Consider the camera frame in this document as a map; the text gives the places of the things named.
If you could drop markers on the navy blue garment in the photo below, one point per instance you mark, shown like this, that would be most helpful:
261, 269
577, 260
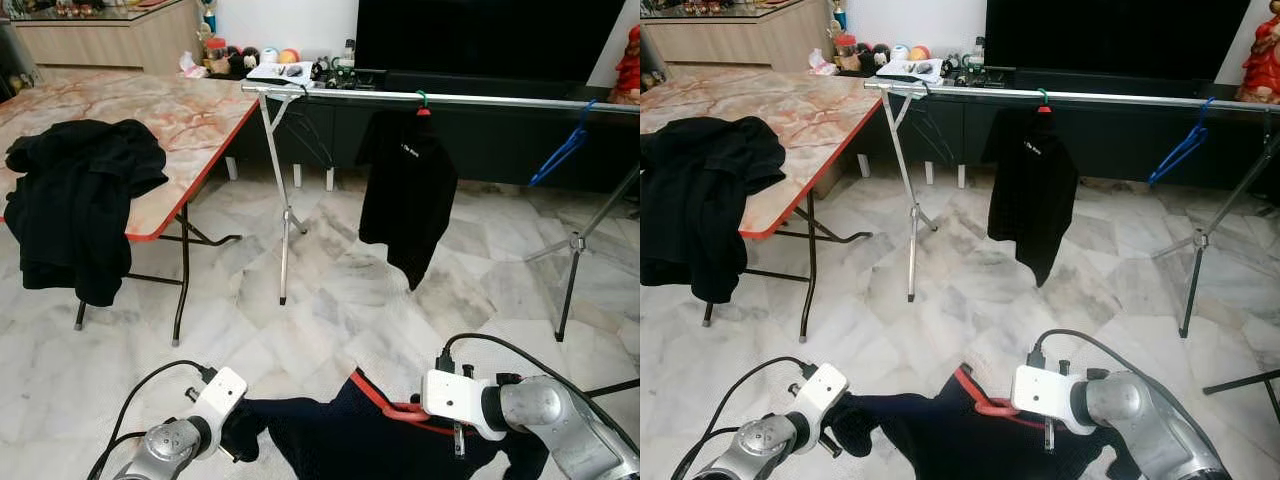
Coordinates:
330, 440
930, 440

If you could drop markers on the red plastic hanger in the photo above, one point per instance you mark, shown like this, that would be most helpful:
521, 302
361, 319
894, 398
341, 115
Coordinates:
400, 410
995, 407

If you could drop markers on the green plastic hanger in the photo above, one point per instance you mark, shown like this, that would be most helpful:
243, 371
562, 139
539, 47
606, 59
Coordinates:
1043, 95
423, 98

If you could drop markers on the blue plastic hanger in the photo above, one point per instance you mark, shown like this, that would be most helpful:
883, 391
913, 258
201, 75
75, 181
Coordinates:
1180, 150
560, 155

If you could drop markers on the black crumpled garment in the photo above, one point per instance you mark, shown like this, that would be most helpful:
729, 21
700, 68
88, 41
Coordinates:
80, 200
700, 200

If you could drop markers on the black shirt with red collar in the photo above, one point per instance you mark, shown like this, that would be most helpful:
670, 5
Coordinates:
1030, 200
405, 200

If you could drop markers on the marble pattern folding table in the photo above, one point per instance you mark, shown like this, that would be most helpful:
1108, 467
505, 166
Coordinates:
800, 110
150, 110

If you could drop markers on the stack of white papers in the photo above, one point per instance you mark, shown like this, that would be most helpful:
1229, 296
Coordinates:
905, 70
275, 72

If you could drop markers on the pink tissue box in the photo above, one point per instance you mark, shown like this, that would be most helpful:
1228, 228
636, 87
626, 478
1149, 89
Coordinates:
823, 66
193, 68

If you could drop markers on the black low TV console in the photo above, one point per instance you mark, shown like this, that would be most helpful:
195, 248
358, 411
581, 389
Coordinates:
1110, 150
480, 150

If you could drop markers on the jar with red lid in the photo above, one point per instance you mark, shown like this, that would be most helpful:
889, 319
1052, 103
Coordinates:
215, 55
845, 52

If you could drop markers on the white and blue ball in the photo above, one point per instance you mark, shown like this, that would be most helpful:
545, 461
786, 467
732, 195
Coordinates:
900, 53
270, 56

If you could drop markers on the orange and red ball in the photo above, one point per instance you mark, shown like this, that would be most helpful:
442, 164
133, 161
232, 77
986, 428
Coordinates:
918, 53
288, 57

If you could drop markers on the clear bottle with green label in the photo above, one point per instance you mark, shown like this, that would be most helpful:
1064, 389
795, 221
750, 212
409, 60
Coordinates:
348, 58
976, 55

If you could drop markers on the light wooden sideboard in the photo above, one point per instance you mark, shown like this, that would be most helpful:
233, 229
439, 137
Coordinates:
730, 42
100, 45

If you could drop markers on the red seated figure statue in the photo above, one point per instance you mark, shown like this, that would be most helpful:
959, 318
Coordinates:
628, 70
1262, 65

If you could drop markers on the silver metal clothes rack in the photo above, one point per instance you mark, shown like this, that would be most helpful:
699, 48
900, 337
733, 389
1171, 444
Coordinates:
500, 99
1120, 96

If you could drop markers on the black soundbar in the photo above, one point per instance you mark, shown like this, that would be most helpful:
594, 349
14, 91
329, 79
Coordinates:
1110, 80
480, 83

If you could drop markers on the black flat television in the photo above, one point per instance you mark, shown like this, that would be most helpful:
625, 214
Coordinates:
1110, 40
480, 40

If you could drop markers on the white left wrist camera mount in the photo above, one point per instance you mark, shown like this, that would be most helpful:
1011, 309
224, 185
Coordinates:
220, 395
822, 390

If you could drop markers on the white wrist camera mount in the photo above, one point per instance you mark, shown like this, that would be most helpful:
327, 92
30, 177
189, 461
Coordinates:
220, 395
455, 400
822, 390
1045, 395

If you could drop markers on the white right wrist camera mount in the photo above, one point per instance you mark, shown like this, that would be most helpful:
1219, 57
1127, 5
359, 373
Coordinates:
1045, 395
455, 400

